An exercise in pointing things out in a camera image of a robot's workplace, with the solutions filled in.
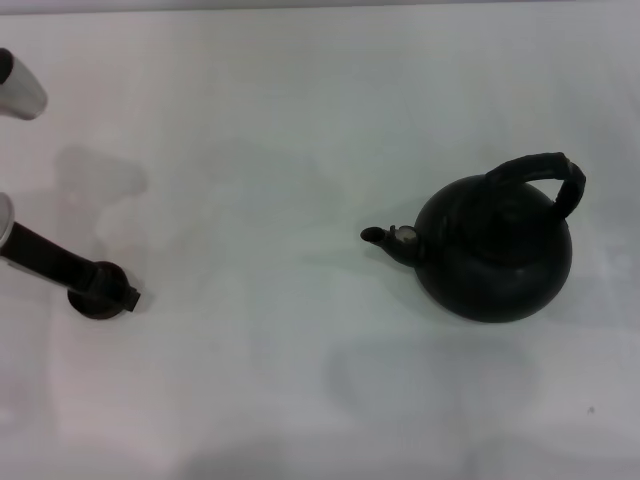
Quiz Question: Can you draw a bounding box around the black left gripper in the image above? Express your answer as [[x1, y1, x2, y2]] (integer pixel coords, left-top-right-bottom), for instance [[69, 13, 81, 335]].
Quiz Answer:
[[5, 220, 143, 315]]

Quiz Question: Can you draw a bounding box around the small dark brown teacup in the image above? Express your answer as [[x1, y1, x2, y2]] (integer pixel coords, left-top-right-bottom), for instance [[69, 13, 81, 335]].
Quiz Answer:
[[66, 261, 138, 322]]

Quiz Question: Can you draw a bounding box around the dark green round teapot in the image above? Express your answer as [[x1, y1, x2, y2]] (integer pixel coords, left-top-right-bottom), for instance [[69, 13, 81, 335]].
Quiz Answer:
[[359, 152, 587, 324]]

